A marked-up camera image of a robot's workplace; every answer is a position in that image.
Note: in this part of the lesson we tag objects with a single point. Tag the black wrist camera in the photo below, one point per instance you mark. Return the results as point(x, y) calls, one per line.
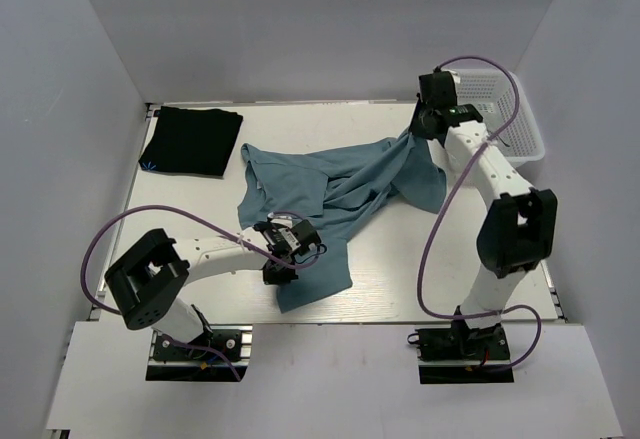
point(288, 241)
point(439, 97)

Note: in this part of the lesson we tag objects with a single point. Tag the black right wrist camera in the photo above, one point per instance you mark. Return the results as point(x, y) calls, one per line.
point(439, 97)

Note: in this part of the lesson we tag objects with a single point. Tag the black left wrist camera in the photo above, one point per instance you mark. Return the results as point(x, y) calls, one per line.
point(288, 241)

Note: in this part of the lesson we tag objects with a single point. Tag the white plastic basket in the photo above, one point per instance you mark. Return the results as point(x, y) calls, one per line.
point(491, 93)

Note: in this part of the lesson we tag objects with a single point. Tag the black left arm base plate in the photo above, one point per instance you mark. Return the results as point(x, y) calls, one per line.
point(223, 357)

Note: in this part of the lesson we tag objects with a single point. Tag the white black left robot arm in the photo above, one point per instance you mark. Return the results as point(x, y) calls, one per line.
point(145, 282)

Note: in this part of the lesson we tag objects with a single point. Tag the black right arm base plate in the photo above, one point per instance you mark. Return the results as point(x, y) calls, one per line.
point(445, 358)

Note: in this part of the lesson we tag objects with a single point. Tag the folded black t shirt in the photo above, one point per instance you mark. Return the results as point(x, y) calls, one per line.
point(191, 142)

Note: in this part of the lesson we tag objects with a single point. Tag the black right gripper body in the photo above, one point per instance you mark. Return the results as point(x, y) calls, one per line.
point(420, 122)

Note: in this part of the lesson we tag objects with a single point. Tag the teal blue t shirt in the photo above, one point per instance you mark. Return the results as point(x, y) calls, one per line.
point(338, 191)

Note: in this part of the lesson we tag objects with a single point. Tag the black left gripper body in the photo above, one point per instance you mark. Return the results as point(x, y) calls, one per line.
point(277, 271)

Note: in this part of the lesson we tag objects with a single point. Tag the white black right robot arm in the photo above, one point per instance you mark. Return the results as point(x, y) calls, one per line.
point(518, 230)

